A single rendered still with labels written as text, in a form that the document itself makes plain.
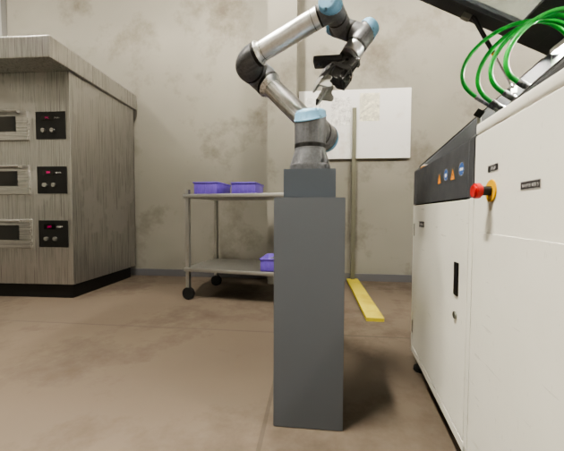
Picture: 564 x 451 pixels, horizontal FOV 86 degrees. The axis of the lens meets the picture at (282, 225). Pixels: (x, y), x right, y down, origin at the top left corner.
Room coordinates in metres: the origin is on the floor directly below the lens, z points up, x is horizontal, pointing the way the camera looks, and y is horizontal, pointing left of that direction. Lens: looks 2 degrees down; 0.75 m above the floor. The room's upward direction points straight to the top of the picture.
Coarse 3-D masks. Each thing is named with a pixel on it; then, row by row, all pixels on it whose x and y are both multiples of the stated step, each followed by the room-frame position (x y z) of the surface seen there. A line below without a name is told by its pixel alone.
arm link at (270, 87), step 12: (264, 72) 1.32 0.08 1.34; (276, 72) 1.35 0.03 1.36; (252, 84) 1.35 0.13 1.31; (264, 84) 1.33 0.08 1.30; (276, 84) 1.32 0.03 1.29; (264, 96) 1.39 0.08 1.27; (276, 96) 1.31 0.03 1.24; (288, 96) 1.29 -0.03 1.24; (288, 108) 1.29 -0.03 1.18; (300, 108) 1.27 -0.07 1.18; (336, 132) 1.25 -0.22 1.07; (336, 144) 1.28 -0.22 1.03
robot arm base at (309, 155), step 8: (296, 144) 1.11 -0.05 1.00; (304, 144) 1.09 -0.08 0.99; (312, 144) 1.08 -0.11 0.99; (320, 144) 1.10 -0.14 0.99; (296, 152) 1.11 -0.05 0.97; (304, 152) 1.08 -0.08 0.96; (312, 152) 1.08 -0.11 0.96; (320, 152) 1.09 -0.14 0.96; (296, 160) 1.11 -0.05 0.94; (304, 160) 1.07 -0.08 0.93; (312, 160) 1.07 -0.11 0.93; (320, 160) 1.09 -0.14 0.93; (328, 160) 1.11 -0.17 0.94; (296, 168) 1.09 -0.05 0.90; (304, 168) 1.07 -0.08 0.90
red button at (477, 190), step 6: (492, 180) 0.70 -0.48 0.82; (474, 186) 0.71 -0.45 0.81; (480, 186) 0.70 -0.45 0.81; (486, 186) 0.71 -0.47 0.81; (492, 186) 0.70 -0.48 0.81; (474, 192) 0.71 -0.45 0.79; (480, 192) 0.70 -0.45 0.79; (486, 192) 0.70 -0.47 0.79; (492, 192) 0.70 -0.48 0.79; (474, 198) 0.71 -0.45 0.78; (486, 198) 0.73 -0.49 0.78; (492, 198) 0.70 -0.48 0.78
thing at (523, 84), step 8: (552, 8) 0.87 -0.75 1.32; (560, 8) 0.86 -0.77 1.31; (536, 16) 0.88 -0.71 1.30; (544, 16) 0.87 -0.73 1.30; (528, 24) 0.88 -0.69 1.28; (520, 32) 0.88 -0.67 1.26; (512, 40) 0.89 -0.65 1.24; (504, 56) 0.89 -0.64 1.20; (504, 64) 0.89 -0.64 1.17; (512, 72) 0.89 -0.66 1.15; (512, 80) 0.89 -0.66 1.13; (520, 80) 0.88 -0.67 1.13
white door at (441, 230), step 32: (416, 224) 1.42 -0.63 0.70; (448, 224) 1.00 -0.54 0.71; (416, 256) 1.41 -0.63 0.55; (448, 256) 0.99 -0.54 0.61; (416, 288) 1.39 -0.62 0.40; (448, 288) 0.98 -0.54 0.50; (416, 320) 1.38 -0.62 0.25; (448, 320) 0.97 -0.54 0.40; (416, 352) 1.37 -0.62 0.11; (448, 352) 0.97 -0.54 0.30; (448, 384) 0.96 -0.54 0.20
